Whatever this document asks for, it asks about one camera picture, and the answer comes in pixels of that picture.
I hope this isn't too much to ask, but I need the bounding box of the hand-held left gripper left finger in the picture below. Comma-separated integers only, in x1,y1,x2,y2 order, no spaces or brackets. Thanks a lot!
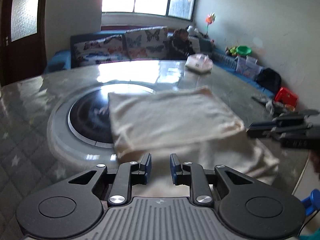
67,153,152,205

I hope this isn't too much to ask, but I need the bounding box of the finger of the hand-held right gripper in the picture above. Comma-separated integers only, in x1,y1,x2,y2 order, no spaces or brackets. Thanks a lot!
249,112,307,130
246,124,313,141

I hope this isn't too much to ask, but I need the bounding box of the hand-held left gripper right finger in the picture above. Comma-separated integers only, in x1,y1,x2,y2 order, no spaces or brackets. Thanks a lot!
170,154,253,205

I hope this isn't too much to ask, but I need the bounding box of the cream fleece garment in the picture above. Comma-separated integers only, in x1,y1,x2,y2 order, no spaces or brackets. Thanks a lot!
107,85,280,198

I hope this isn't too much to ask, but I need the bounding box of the grey knitted glove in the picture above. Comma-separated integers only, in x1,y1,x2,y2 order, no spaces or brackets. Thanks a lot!
251,94,295,114

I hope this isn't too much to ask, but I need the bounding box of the red plastic stool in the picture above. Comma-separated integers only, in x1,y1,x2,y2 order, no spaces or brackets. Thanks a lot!
274,87,299,107

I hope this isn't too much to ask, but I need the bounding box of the black backpack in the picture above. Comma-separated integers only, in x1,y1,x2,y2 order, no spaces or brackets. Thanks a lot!
255,68,282,93

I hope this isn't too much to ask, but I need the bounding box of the clear plastic storage box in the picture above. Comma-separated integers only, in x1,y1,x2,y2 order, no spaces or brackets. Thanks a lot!
235,55,263,79

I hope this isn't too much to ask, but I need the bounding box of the blue plastic object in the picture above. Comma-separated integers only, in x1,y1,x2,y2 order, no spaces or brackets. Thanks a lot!
301,189,320,216

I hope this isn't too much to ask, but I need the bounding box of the round black induction cooktop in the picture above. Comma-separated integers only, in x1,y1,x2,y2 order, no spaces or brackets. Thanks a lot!
47,81,160,161

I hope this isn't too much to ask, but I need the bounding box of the green plastic bowl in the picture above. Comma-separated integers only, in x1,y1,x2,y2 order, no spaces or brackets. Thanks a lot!
236,45,252,56

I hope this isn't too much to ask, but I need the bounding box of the pink white tissue packet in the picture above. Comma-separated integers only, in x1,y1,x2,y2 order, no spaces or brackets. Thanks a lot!
184,54,213,74

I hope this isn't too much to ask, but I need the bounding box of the colourful pinwheel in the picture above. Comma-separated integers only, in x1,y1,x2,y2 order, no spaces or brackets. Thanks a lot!
205,12,217,38

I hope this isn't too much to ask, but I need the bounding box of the white plush toy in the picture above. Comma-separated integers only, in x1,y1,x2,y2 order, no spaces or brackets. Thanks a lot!
186,25,200,37

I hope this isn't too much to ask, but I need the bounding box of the tall butterfly print cushion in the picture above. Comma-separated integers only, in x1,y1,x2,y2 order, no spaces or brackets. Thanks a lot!
125,26,169,60

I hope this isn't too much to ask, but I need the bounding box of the wide butterfly print cushion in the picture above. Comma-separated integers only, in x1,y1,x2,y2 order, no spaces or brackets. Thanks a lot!
74,34,126,64

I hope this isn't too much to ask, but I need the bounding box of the blue corner sofa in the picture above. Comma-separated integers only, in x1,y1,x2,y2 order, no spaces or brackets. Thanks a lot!
46,26,275,98

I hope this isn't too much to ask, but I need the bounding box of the dark wooden door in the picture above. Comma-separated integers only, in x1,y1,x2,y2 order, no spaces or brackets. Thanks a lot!
0,0,48,85

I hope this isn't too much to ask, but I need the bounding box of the white cable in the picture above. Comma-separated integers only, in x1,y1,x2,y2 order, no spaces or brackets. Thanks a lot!
291,155,311,196

